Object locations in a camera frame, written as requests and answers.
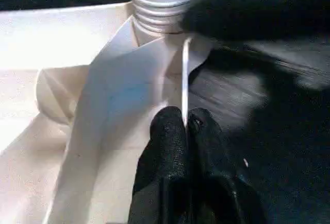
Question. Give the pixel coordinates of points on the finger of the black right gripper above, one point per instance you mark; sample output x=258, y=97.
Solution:
x=258, y=7

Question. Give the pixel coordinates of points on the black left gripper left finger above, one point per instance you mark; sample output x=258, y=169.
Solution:
x=162, y=183

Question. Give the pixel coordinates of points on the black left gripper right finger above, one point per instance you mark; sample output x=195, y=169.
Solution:
x=221, y=193

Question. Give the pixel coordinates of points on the white plastic table leg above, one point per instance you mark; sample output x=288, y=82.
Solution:
x=160, y=2

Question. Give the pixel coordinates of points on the white plastic table top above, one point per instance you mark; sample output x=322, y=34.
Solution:
x=51, y=38

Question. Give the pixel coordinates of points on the black work mat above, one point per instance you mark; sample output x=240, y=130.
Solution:
x=278, y=141

